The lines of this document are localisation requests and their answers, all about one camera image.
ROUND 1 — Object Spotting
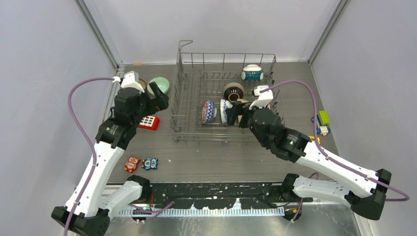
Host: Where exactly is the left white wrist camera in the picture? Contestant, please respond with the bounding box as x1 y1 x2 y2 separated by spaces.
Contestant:
112 71 145 93

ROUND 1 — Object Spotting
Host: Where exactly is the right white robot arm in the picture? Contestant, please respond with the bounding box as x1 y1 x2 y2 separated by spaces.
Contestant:
225 102 392 220

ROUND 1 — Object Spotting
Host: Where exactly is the brown striped bowl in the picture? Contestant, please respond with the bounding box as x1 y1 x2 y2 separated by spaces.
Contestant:
223 82 244 103

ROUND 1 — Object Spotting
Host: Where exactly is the grey wire dish rack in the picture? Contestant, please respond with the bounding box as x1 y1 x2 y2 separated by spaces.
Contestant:
170 40 278 142

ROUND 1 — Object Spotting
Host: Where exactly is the yellow window toy block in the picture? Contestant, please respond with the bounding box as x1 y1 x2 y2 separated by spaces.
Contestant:
309 136 321 144

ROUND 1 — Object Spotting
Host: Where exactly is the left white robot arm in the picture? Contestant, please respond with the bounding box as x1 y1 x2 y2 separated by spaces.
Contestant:
51 82 169 236

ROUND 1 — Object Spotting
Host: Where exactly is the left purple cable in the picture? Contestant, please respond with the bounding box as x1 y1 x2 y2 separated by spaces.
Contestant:
63 77 175 236

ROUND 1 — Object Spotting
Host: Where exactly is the plain beige bowl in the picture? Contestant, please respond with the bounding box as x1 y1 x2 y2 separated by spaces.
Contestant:
237 99 251 123

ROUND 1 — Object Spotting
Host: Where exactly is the teal white bowl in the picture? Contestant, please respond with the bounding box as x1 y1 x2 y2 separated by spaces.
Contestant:
241 64 264 82

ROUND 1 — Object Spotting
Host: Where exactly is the purple cable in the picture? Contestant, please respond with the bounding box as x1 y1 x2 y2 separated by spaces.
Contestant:
259 79 411 223
63 77 175 236

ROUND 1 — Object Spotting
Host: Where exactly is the dark teal bowl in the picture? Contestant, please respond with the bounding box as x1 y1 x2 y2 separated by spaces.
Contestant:
139 79 147 90

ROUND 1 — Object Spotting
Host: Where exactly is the blue owl puzzle piece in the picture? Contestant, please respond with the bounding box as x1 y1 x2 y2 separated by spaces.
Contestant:
141 157 158 171

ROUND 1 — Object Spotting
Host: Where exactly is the blue floral white bowl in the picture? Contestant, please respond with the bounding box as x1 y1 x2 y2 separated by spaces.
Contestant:
220 99 233 124

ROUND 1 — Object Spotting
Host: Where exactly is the red window toy block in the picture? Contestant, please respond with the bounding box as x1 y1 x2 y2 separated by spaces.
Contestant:
137 116 160 131

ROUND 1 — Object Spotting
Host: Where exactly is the toy block car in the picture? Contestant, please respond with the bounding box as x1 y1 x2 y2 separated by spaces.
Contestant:
311 111 331 136

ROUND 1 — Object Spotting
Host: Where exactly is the red blue zigzag bowl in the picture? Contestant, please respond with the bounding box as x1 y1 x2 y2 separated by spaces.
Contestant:
201 100 217 123

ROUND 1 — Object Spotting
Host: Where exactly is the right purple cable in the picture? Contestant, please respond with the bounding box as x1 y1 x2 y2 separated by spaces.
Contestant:
259 79 411 223

